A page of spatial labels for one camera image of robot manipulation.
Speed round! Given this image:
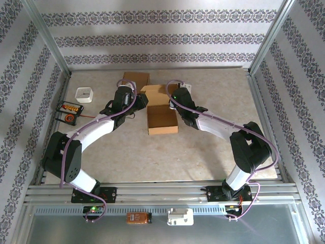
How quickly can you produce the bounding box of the small white square container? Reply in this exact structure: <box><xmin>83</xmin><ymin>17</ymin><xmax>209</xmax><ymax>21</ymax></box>
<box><xmin>75</xmin><ymin>86</ymin><xmax>93</xmax><ymax>104</ymax></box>

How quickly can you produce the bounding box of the small green circuit board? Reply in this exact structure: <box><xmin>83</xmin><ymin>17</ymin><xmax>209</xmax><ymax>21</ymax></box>
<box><xmin>82</xmin><ymin>205</ymin><xmax>105</xmax><ymax>214</ymax></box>

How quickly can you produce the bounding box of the black screwdriver bit case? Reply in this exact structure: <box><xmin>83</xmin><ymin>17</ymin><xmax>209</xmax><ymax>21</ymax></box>
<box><xmin>56</xmin><ymin>100</ymin><xmax>84</xmax><ymax>115</ymax></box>

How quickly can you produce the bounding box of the white plastic bracket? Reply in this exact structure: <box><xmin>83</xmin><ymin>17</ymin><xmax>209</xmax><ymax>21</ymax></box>
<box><xmin>167</xmin><ymin>207</ymin><xmax>194</xmax><ymax>226</ymax></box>

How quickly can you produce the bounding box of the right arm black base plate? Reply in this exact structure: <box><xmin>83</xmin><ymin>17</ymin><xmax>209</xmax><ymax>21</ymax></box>
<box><xmin>206</xmin><ymin>185</ymin><xmax>252</xmax><ymax>203</ymax></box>

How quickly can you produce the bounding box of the grey metal panel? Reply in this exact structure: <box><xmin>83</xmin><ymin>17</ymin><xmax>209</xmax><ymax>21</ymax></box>
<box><xmin>25</xmin><ymin>213</ymin><xmax>302</xmax><ymax>244</ymax></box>

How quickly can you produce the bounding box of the brown cardboard box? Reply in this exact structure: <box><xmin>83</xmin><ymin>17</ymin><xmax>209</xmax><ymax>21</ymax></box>
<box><xmin>122</xmin><ymin>72</ymin><xmax>150</xmax><ymax>88</ymax></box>
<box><xmin>140</xmin><ymin>83</ymin><xmax>179</xmax><ymax>135</ymax></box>

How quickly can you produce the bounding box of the grey slotted cable duct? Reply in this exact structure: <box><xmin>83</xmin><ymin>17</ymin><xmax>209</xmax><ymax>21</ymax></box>
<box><xmin>34</xmin><ymin>206</ymin><xmax>229</xmax><ymax>216</ymax></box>

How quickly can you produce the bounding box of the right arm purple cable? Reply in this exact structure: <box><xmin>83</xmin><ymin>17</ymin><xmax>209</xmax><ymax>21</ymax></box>
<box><xmin>165</xmin><ymin>79</ymin><xmax>280</xmax><ymax>221</ymax></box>

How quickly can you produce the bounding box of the red and black wire bundle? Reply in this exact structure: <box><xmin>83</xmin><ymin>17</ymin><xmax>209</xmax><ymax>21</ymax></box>
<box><xmin>224</xmin><ymin>202</ymin><xmax>244</xmax><ymax>217</ymax></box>

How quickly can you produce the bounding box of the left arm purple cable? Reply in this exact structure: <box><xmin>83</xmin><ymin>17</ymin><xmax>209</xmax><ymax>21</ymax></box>
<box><xmin>59</xmin><ymin>78</ymin><xmax>140</xmax><ymax>224</ymax></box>

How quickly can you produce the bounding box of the aluminium rear rail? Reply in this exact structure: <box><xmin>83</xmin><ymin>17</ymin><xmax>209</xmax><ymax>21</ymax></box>
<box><xmin>71</xmin><ymin>66</ymin><xmax>251</xmax><ymax>71</ymax></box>

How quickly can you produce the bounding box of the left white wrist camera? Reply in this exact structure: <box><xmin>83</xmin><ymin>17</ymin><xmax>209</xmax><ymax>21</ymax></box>
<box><xmin>117</xmin><ymin>81</ymin><xmax>138</xmax><ymax>94</ymax></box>

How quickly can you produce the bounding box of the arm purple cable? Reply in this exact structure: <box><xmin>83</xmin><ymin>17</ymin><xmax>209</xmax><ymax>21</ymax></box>
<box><xmin>165</xmin><ymin>79</ymin><xmax>280</xmax><ymax>221</ymax></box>
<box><xmin>59</xmin><ymin>78</ymin><xmax>140</xmax><ymax>224</ymax></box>

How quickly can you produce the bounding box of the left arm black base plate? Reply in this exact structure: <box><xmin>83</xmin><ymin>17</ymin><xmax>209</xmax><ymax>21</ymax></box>
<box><xmin>71</xmin><ymin>187</ymin><xmax>118</xmax><ymax>204</ymax></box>

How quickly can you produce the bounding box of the aluminium side rail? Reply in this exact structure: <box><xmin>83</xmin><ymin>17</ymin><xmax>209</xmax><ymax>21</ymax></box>
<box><xmin>35</xmin><ymin>72</ymin><xmax>72</xmax><ymax>185</ymax></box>
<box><xmin>248</xmin><ymin>72</ymin><xmax>295</xmax><ymax>184</ymax></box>

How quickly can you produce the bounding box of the aluminium corner post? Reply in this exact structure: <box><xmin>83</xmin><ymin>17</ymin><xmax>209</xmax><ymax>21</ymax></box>
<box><xmin>21</xmin><ymin>0</ymin><xmax>73</xmax><ymax>76</ymax></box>
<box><xmin>247</xmin><ymin>0</ymin><xmax>298</xmax><ymax>74</ymax></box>

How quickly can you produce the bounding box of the aluminium mounting rail frame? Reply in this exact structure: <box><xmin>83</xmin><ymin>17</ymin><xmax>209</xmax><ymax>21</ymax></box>
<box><xmin>24</xmin><ymin>180</ymin><xmax>302</xmax><ymax>206</ymax></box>

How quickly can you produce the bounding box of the orange rectangular device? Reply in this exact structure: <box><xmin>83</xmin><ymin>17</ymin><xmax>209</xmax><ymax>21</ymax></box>
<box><xmin>126</xmin><ymin>212</ymin><xmax>152</xmax><ymax>225</ymax></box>

